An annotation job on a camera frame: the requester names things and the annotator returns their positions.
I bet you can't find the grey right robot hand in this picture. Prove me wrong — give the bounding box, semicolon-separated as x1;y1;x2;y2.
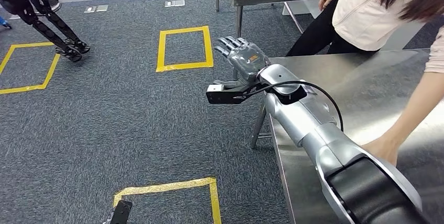
214;36;271;91

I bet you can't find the steel workbench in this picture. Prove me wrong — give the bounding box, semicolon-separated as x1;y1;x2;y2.
249;49;444;224

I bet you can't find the person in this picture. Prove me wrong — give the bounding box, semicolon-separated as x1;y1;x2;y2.
286;0;444;167

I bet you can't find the yellow floor tape square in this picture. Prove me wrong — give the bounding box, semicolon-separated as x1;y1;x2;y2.
113;177;222;224
156;26;214;73
0;42;61;95

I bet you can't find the black shoe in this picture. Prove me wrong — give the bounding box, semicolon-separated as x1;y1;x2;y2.
35;0;62;17

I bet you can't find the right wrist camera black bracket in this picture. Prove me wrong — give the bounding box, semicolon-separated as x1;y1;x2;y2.
206;83;264;105

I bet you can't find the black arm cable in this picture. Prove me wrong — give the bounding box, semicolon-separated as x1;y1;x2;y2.
242;81;344;133

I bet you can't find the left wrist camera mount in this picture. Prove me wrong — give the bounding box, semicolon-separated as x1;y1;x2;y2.
104;199;133;224

